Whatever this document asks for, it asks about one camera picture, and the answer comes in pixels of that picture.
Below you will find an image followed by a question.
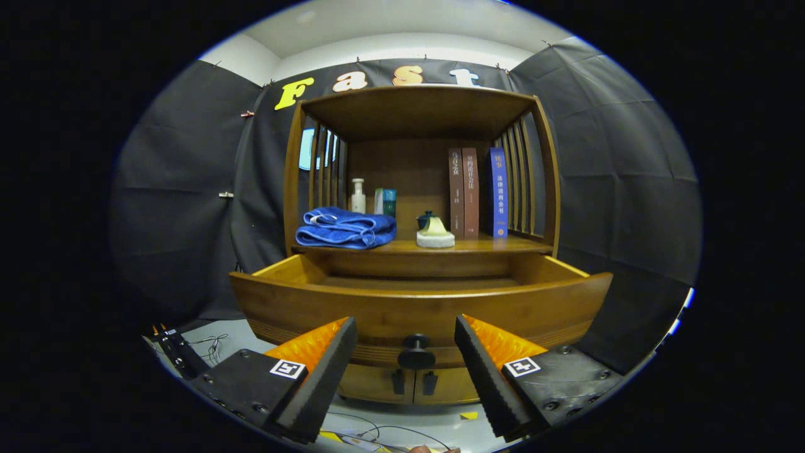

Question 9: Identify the black device with cables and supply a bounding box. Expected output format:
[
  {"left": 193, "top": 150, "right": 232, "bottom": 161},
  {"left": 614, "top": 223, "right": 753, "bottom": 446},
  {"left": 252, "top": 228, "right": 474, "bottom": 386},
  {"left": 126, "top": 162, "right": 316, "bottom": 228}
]
[{"left": 143, "top": 324, "right": 230, "bottom": 379}]

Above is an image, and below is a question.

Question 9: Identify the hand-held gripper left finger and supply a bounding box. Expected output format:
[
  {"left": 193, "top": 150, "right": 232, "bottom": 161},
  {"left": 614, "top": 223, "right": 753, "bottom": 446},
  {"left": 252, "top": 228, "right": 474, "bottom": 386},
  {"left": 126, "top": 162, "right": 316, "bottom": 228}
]
[{"left": 189, "top": 316, "right": 358, "bottom": 444}]

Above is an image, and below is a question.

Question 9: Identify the wooden cabinet with slatted sides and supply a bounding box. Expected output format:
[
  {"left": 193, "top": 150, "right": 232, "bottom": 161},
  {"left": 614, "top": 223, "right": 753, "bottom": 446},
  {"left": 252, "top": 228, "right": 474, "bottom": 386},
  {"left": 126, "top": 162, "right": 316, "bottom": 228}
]
[{"left": 230, "top": 85, "right": 614, "bottom": 405}]

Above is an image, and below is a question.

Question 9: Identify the wooden drawer with black knob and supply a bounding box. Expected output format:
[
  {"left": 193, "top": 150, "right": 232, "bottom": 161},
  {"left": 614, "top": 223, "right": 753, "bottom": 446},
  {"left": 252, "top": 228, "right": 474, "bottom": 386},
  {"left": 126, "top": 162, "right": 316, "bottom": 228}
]
[{"left": 230, "top": 253, "right": 614, "bottom": 371}]

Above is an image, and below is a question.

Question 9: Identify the blue book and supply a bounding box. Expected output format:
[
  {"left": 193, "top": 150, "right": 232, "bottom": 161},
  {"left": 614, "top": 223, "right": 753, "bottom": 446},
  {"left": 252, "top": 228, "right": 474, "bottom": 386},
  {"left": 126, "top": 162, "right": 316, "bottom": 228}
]
[{"left": 489, "top": 147, "right": 509, "bottom": 239}]

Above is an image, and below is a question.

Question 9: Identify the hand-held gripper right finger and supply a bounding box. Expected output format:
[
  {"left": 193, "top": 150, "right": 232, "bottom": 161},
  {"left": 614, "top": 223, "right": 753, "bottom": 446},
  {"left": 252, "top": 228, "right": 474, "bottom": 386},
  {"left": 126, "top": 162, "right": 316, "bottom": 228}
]
[{"left": 454, "top": 314, "right": 623, "bottom": 442}]

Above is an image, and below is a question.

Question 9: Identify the black backdrop cloth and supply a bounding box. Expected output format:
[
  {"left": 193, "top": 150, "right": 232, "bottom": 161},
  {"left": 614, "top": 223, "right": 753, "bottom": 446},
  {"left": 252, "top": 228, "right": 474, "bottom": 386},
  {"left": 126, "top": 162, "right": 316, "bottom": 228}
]
[{"left": 112, "top": 38, "right": 702, "bottom": 375}]

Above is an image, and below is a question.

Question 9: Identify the blue folded towel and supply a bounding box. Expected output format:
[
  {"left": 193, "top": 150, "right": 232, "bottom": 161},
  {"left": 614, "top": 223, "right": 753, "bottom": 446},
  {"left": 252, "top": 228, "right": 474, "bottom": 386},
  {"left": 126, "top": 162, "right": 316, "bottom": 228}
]
[{"left": 295, "top": 206, "right": 397, "bottom": 250}]

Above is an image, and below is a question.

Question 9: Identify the wooden countertop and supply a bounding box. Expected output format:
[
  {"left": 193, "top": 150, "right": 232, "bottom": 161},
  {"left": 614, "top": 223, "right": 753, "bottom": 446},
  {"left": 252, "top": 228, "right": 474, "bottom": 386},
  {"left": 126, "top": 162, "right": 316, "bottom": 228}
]
[{"left": 291, "top": 234, "right": 554, "bottom": 255}]

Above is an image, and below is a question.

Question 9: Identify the thin black cable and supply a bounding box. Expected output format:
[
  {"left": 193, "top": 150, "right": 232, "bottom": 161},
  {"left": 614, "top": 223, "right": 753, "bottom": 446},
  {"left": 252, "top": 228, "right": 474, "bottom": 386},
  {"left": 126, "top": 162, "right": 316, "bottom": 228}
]
[{"left": 327, "top": 409, "right": 453, "bottom": 452}]

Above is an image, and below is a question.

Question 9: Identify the brown book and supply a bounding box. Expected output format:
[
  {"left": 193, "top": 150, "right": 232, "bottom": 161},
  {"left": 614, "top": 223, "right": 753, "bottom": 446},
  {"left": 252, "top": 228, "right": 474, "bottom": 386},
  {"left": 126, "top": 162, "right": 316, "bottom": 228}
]
[
  {"left": 462, "top": 147, "right": 480, "bottom": 238},
  {"left": 448, "top": 148, "right": 465, "bottom": 239}
]

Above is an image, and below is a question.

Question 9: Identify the wooden cabinet door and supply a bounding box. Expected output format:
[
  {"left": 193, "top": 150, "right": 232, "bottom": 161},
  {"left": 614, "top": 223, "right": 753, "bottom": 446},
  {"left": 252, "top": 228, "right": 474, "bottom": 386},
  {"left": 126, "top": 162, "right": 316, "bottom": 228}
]
[
  {"left": 415, "top": 368, "right": 482, "bottom": 405},
  {"left": 338, "top": 364, "right": 416, "bottom": 405}
]

